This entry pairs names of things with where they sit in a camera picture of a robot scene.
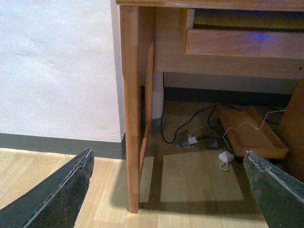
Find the white power adapter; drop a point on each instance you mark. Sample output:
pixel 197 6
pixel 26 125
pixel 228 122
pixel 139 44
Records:
pixel 226 157

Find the wooden desk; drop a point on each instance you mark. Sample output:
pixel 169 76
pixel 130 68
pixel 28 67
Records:
pixel 152 33

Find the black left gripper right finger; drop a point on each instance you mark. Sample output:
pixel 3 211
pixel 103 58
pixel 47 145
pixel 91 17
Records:
pixel 279 195

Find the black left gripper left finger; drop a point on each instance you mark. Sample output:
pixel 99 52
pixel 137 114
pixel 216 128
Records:
pixel 56 201

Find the wooden keyboard tray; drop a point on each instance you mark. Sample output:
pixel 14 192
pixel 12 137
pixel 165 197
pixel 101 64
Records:
pixel 244 33

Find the wooden rolling stand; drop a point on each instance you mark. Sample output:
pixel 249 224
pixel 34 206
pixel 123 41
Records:
pixel 247 131

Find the white pipe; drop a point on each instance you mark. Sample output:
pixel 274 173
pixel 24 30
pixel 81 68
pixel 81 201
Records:
pixel 157 95

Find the floor power outlet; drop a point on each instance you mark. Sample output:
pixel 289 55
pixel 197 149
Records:
pixel 187 140

